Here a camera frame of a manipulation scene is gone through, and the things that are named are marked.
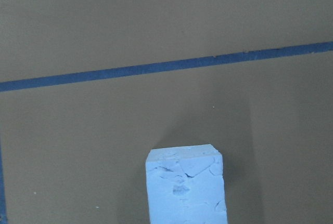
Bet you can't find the light blue foam block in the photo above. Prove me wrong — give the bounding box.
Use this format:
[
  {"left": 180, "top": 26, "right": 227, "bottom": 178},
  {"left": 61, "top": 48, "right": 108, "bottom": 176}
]
[{"left": 145, "top": 144, "right": 228, "bottom": 223}]

